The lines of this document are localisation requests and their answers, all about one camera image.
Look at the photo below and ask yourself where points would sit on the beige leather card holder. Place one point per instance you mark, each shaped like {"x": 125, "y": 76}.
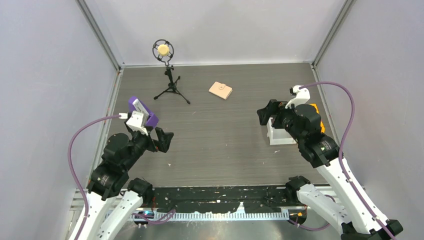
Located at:
{"x": 221, "y": 90}

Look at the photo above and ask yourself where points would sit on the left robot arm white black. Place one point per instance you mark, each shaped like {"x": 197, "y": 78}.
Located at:
{"x": 111, "y": 196}

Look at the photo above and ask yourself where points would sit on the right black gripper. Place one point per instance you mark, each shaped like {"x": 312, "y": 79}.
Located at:
{"x": 265, "y": 113}

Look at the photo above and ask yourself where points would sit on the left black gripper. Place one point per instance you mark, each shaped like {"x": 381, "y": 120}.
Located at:
{"x": 163, "y": 142}

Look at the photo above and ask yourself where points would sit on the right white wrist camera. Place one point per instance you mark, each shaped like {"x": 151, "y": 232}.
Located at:
{"x": 301, "y": 95}

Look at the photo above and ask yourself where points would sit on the purple metronome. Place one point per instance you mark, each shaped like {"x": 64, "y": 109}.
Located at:
{"x": 134, "y": 104}

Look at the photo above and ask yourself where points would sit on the white plastic bin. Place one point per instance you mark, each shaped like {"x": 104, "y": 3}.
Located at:
{"x": 278, "y": 136}

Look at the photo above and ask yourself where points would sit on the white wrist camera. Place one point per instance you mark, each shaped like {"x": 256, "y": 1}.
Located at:
{"x": 136, "y": 122}
{"x": 301, "y": 95}

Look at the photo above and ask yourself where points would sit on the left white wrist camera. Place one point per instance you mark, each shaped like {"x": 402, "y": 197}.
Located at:
{"x": 136, "y": 122}

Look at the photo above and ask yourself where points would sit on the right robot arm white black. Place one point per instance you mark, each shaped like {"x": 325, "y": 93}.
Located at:
{"x": 356, "y": 217}

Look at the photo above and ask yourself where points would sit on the black microphone on tripod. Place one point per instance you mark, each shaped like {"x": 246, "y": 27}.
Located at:
{"x": 163, "y": 51}

